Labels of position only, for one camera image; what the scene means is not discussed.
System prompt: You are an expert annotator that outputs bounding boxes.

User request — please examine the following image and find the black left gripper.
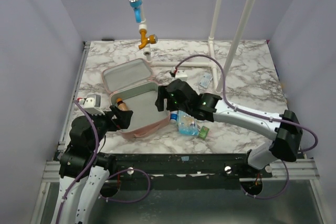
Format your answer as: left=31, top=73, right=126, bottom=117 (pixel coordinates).
left=88, top=105, right=133, bottom=151

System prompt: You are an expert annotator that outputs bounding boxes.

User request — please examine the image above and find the amber bottle orange cap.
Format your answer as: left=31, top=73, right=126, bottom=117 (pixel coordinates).
left=116, top=98, right=130, bottom=111

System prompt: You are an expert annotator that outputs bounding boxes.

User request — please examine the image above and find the small white blue bottle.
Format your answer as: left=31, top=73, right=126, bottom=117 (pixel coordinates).
left=170, top=111, right=178, bottom=123

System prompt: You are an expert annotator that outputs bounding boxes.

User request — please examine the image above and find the blue cotton swab packet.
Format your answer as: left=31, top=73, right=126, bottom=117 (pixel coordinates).
left=177, top=111, right=198, bottom=136

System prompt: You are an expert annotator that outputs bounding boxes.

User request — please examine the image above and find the pink medicine kit case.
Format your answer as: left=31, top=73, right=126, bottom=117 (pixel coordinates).
left=102, top=58, right=170, bottom=140

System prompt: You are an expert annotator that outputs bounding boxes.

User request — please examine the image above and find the small green medicine box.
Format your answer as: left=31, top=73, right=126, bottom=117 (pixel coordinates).
left=198, top=126, right=209, bottom=140

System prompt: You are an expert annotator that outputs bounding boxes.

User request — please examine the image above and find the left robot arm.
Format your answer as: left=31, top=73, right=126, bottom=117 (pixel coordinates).
left=52, top=105, right=133, bottom=223

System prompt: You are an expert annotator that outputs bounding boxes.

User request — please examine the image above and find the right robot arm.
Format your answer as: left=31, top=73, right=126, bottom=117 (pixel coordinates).
left=155, top=79, right=302, bottom=178

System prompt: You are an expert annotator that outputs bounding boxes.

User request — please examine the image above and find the small blue white sachet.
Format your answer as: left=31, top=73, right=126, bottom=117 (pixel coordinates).
left=198, top=73, right=213, bottom=89

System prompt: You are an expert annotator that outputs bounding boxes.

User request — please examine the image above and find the orange brass faucet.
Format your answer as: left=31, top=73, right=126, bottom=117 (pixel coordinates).
left=138, top=29, right=158, bottom=50

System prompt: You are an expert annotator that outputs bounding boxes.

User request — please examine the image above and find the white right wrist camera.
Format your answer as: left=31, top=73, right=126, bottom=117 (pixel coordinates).
left=170, top=67, right=187, bottom=81

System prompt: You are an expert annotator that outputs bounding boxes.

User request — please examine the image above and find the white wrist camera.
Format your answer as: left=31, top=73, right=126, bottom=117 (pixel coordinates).
left=170, top=67, right=187, bottom=81
left=77, top=94, right=104, bottom=115

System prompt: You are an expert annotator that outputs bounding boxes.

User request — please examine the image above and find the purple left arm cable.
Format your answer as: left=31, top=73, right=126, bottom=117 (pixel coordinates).
left=56, top=99, right=152, bottom=224

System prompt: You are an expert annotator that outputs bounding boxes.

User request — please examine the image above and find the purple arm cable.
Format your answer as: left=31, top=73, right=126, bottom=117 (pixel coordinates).
left=56, top=99, right=152, bottom=224
left=173, top=54, right=319, bottom=200

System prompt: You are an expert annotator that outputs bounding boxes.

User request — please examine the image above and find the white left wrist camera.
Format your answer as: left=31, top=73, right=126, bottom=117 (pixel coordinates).
left=77, top=94, right=104, bottom=115

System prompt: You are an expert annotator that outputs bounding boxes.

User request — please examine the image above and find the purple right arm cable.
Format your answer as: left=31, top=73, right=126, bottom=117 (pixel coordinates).
left=173, top=54, right=319, bottom=200

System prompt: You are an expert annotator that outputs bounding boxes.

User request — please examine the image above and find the white PVC pipe frame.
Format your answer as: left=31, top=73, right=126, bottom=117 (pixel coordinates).
left=137, top=0, right=255, bottom=92

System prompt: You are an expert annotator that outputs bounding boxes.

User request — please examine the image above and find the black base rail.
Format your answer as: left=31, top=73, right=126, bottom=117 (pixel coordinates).
left=108, top=154, right=272, bottom=191

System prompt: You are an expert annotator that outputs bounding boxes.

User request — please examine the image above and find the blue valve handle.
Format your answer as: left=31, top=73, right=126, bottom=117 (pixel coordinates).
left=129, top=0, right=142, bottom=23

